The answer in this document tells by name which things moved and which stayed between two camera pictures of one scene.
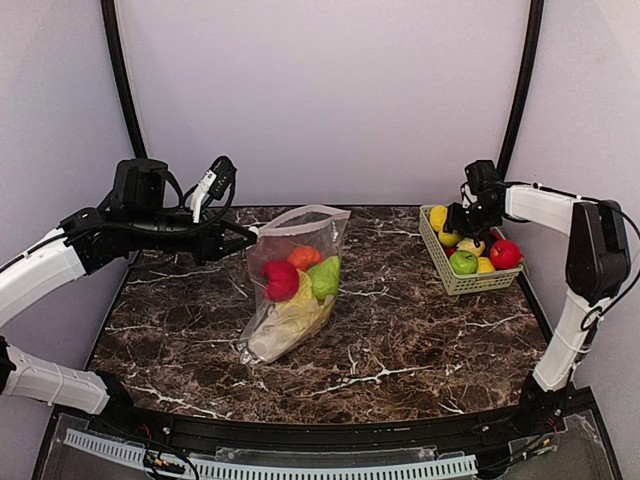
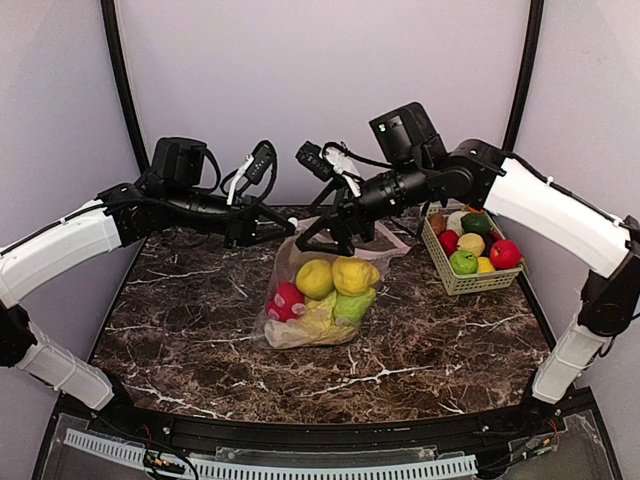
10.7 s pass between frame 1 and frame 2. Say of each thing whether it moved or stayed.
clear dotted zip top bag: moved
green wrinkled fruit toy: moved
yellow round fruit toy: moved
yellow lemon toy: moved
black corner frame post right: stayed
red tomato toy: moved
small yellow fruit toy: stayed
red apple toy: stayed
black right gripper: moved
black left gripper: moved
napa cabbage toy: moved
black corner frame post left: stayed
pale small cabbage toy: stayed
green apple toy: stayed
